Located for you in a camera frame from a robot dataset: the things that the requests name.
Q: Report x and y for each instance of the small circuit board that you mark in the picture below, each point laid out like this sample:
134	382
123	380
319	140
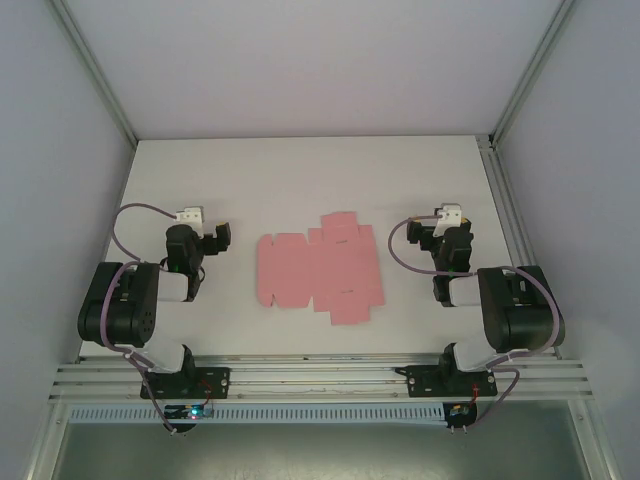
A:
459	411
192	412

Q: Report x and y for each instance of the pink paper box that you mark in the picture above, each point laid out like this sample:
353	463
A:
320	270

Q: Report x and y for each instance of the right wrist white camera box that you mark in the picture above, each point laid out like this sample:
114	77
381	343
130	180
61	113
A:
447	216

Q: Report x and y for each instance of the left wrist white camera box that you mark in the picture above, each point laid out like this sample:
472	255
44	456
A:
191	216

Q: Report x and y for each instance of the aluminium frame post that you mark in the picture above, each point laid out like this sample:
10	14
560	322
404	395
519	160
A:
42	445
532	75
597	440
95	75

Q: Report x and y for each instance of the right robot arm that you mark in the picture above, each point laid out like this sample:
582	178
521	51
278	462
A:
520	310

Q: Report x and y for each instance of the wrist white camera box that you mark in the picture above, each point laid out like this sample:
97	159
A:
447	216
191	216

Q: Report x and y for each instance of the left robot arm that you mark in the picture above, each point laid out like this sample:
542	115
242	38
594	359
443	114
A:
125	305

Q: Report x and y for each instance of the aluminium table side rail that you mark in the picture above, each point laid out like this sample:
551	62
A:
500	200

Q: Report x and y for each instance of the aluminium mounting rail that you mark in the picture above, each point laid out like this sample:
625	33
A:
320	385

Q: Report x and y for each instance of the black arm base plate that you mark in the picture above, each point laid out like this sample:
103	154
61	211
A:
425	380
210	382

